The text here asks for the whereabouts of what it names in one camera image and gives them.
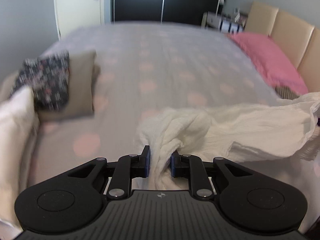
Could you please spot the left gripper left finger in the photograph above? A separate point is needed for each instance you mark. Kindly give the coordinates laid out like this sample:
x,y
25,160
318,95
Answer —
x,y
123,171

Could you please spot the black wardrobe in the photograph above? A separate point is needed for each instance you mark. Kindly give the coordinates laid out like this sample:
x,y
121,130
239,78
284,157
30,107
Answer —
x,y
177,11

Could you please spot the white door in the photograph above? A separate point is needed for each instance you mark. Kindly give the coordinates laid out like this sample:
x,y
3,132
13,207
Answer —
x,y
74,14

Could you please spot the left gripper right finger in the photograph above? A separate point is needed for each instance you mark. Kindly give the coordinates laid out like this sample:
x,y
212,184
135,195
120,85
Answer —
x,y
192,168

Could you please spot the white crinkled cotton garment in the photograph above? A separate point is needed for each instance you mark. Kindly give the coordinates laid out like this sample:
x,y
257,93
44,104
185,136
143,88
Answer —
x,y
240,133

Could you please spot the striped beige garment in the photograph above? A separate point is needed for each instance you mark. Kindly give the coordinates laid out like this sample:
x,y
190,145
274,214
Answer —
x,y
285,92

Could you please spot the folded beige fleece garment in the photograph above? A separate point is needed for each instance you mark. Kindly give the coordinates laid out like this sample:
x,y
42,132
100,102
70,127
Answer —
x,y
83,73

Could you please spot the folded black floral garment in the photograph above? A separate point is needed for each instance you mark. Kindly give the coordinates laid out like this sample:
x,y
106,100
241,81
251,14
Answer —
x,y
48,76

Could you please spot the cluttered bedside table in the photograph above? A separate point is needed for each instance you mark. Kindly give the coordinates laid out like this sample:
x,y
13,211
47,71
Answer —
x,y
225,23

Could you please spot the pink pillow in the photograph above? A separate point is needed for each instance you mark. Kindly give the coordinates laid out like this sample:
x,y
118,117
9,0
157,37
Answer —
x,y
270,62

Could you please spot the beige padded headboard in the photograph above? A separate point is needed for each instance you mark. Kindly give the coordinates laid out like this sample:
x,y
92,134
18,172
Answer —
x,y
297,39

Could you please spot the folded white crinkled garment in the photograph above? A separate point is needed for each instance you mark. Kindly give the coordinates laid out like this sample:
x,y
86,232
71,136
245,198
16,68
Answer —
x,y
17,119

